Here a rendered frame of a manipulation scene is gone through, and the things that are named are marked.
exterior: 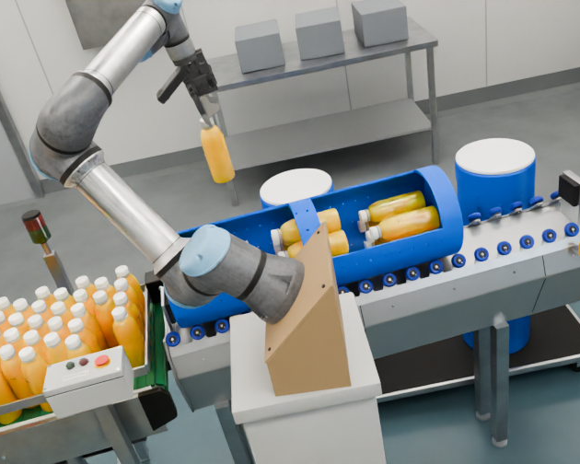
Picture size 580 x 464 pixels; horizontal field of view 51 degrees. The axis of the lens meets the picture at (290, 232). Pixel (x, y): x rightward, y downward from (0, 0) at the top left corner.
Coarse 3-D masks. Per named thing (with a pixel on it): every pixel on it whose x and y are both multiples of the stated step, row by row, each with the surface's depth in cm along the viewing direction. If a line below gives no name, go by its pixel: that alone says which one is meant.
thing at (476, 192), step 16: (464, 176) 223; (480, 176) 218; (496, 176) 215; (512, 176) 215; (528, 176) 218; (464, 192) 227; (480, 192) 221; (496, 192) 219; (512, 192) 218; (528, 192) 222; (464, 208) 231; (480, 208) 225; (464, 224) 235; (512, 320) 250; (528, 320) 258; (464, 336) 270; (512, 336) 255; (528, 336) 264; (512, 352) 260
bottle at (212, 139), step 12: (204, 132) 180; (216, 132) 180; (204, 144) 181; (216, 144) 181; (216, 156) 183; (228, 156) 186; (216, 168) 186; (228, 168) 187; (216, 180) 189; (228, 180) 189
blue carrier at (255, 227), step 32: (352, 192) 194; (384, 192) 198; (448, 192) 177; (224, 224) 189; (256, 224) 194; (352, 224) 202; (448, 224) 177; (352, 256) 175; (384, 256) 178; (416, 256) 180; (192, 320) 177
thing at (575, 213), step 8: (560, 176) 198; (568, 176) 196; (576, 176) 195; (560, 184) 199; (568, 184) 194; (576, 184) 192; (560, 192) 200; (568, 192) 195; (576, 192) 192; (568, 200) 196; (576, 200) 194; (568, 208) 201; (576, 208) 196; (568, 216) 202; (576, 216) 197; (576, 224) 198
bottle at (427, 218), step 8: (424, 208) 183; (432, 208) 182; (392, 216) 183; (400, 216) 182; (408, 216) 181; (416, 216) 181; (424, 216) 181; (432, 216) 181; (384, 224) 181; (392, 224) 180; (400, 224) 180; (408, 224) 180; (416, 224) 181; (424, 224) 181; (432, 224) 182; (384, 232) 181; (392, 232) 180; (400, 232) 181; (408, 232) 181; (416, 232) 182
